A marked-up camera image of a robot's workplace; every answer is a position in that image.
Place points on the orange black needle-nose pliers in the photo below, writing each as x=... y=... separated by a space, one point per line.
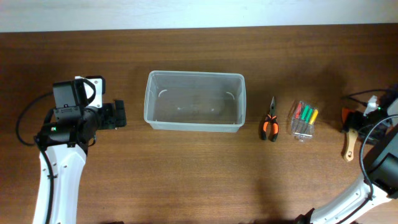
x=270 y=119

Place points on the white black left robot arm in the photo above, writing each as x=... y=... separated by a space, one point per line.
x=63 y=142

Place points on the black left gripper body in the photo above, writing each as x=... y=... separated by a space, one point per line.
x=109 y=115

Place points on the clear plastic container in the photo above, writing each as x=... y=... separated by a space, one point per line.
x=195 y=101

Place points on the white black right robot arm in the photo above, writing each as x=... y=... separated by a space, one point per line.
x=377 y=182

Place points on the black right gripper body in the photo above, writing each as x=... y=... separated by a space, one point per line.
x=354 y=125

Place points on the clear case of screwdrivers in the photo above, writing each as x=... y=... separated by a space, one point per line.
x=303 y=120

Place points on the orange scraper wooden handle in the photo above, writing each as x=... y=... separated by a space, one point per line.
x=349 y=128

